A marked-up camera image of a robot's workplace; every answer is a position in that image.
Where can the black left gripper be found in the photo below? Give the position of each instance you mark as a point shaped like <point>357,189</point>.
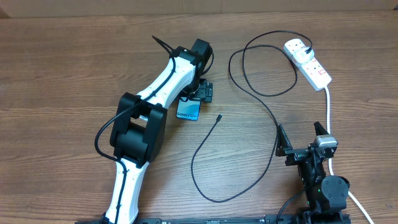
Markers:
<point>203,91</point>

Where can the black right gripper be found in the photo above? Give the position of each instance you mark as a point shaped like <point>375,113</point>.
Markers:
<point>295,155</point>

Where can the blue Galaxy smartphone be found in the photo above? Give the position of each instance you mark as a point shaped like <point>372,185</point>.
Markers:
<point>188,109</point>

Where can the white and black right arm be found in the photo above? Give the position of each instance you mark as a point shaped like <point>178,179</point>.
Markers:
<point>326,194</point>

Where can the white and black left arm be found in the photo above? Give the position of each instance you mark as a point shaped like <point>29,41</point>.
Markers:
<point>138,128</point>

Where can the white charger plug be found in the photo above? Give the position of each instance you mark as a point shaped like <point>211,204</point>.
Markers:
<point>303,55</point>

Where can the white power strip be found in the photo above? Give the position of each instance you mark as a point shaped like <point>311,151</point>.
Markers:
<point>315,74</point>

